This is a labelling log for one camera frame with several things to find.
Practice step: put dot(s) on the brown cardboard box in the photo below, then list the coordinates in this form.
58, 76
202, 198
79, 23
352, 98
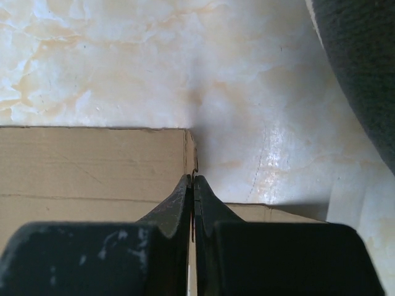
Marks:
101, 175

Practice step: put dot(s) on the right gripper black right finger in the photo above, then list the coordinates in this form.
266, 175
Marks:
236, 257

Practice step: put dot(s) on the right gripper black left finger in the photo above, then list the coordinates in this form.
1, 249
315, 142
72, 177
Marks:
145, 257

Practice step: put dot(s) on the black plush flower-pattern pillow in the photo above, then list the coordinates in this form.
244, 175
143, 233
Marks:
358, 38

